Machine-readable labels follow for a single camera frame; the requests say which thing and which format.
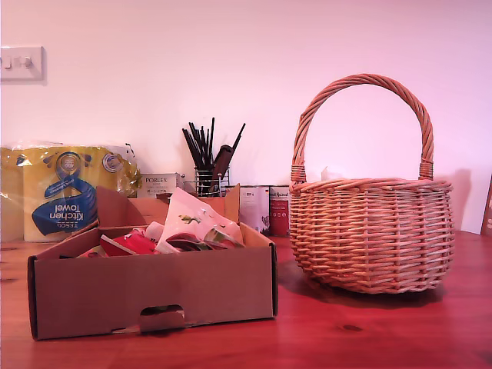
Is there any brown cardboard box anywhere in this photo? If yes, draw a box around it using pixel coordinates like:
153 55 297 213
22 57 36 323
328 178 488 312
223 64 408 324
26 183 278 342

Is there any black chopstick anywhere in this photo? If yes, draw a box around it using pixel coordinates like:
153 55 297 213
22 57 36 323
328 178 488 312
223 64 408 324
208 117 216 170
229 122 247 155
200 123 211 169
188 121 207 170
181 128 203 170

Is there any white Porlex carton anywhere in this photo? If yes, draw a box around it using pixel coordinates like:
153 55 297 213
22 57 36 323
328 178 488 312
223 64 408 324
140 171 185 201

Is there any yellow kitchen towel pack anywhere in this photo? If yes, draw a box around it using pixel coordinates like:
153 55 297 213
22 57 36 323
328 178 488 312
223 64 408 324
0 141 143 243

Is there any brown utensil handle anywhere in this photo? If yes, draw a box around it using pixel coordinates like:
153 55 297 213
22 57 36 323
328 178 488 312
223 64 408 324
210 145 235 193

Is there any metal wire utensil holder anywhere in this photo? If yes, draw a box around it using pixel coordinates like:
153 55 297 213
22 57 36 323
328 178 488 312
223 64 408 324
184 165 231 198

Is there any woven wicker basket with handle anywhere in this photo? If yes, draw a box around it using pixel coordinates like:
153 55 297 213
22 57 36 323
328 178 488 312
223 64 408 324
288 72 456 296

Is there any white light switch plate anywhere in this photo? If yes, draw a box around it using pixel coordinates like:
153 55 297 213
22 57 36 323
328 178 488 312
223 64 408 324
0 45 45 82

